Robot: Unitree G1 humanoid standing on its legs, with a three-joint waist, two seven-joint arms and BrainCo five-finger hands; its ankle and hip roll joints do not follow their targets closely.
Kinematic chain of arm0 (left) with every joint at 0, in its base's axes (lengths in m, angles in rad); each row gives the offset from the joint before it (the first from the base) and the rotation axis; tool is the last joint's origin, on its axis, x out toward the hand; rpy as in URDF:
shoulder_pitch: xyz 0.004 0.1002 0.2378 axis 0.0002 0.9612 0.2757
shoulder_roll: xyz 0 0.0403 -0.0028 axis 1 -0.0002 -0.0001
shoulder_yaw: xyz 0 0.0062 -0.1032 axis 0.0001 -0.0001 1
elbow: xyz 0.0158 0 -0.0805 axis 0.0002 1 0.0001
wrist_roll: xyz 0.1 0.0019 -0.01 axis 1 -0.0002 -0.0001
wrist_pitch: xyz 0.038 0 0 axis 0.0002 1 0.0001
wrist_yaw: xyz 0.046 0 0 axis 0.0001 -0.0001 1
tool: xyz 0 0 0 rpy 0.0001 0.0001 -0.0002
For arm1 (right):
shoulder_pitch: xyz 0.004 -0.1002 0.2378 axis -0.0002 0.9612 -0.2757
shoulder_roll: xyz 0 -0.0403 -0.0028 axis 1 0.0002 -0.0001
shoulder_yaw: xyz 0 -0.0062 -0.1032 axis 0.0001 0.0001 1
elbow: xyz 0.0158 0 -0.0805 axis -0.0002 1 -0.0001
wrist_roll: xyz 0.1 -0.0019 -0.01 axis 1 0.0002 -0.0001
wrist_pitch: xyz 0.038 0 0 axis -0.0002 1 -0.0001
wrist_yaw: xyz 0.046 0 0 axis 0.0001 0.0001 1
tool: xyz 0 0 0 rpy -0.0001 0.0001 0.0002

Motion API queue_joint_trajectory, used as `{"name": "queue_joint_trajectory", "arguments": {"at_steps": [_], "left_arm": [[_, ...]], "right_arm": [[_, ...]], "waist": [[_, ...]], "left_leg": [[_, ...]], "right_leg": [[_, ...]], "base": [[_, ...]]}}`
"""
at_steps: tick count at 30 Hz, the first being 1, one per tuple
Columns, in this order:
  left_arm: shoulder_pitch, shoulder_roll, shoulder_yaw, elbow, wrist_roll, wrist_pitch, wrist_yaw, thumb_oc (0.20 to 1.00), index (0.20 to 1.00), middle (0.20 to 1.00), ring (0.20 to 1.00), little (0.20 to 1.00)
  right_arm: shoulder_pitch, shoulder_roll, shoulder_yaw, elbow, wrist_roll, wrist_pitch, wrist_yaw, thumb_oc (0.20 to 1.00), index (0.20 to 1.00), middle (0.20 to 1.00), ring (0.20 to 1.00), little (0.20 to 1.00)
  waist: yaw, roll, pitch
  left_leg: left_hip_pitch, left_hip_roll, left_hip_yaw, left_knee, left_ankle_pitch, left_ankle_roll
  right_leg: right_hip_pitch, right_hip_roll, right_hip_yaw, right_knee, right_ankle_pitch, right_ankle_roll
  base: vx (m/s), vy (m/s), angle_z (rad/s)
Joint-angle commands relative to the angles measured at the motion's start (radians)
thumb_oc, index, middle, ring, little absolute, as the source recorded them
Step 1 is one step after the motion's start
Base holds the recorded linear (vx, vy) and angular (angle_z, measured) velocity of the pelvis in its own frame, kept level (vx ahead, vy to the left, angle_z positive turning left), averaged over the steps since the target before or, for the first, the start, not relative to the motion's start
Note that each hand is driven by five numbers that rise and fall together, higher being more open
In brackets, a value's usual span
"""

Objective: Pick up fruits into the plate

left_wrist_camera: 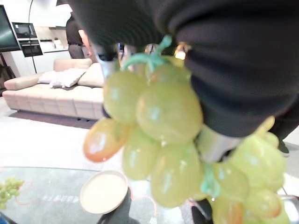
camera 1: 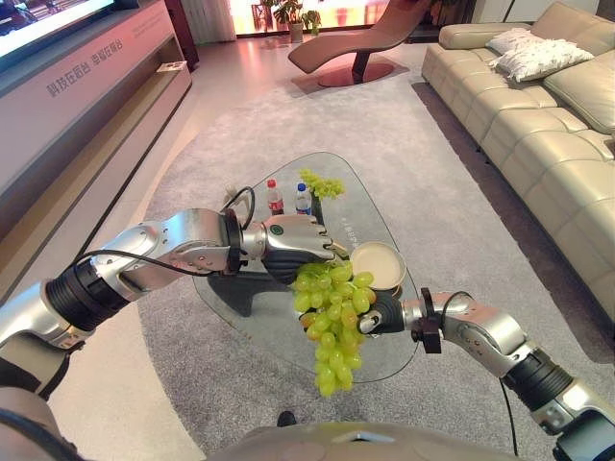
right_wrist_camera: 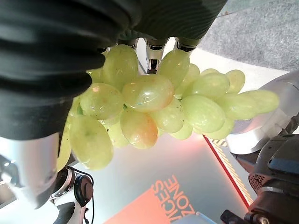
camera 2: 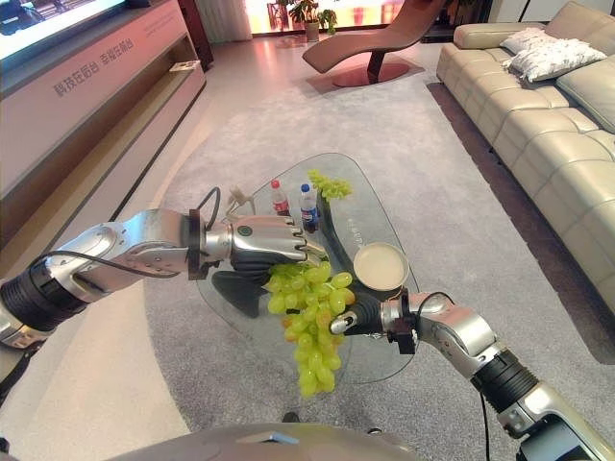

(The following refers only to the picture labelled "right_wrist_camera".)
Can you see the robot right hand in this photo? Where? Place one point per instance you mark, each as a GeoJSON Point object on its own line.
{"type": "Point", "coordinates": [46, 46]}

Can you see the green grape bunch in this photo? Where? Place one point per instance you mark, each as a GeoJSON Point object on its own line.
{"type": "Point", "coordinates": [147, 93]}

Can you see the orange floor sign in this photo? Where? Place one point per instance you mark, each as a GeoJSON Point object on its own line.
{"type": "Point", "coordinates": [149, 207]}

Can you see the red striped floor tape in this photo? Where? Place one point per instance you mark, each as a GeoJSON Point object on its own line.
{"type": "Point", "coordinates": [230, 170]}

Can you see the silver robot leg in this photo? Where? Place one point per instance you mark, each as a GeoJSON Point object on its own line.
{"type": "Point", "coordinates": [264, 130]}

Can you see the dark robot foot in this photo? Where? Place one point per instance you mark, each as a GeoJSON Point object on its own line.
{"type": "Point", "coordinates": [278, 186]}

